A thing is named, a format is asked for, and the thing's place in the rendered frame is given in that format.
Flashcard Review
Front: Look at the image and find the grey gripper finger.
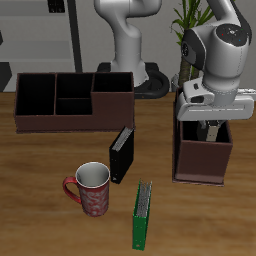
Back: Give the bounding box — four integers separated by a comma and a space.
197, 120, 209, 141
206, 120, 225, 143

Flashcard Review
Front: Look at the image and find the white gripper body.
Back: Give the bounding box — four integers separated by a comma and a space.
175, 87, 256, 122

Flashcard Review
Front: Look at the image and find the small dark brown desk caddy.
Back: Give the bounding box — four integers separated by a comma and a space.
171, 86, 234, 186

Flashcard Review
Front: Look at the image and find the black book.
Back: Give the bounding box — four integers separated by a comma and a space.
108, 125, 136, 185

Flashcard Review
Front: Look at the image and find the wide dark brown desk caddy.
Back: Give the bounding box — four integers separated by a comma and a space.
13, 71, 136, 135

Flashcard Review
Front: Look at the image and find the green book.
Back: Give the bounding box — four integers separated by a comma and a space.
131, 179, 154, 251

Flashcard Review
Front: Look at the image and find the green pot plant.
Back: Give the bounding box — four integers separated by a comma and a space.
170, 0, 218, 93

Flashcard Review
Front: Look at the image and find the red patterned mug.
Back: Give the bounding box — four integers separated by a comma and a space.
62, 161, 111, 218

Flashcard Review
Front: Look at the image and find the flat black base plate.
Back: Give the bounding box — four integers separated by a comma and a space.
96, 61, 171, 100

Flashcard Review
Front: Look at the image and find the black upright post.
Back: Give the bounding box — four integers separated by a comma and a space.
67, 0, 84, 73

